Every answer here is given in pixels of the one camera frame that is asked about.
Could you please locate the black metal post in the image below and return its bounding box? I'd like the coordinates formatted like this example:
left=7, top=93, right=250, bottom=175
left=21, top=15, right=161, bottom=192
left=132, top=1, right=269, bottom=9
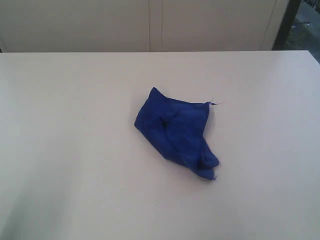
left=272, top=0, right=301, bottom=51

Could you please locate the blue towel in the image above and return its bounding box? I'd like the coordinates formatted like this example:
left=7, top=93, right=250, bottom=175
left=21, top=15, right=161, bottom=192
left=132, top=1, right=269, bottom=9
left=134, top=87, right=220, bottom=181

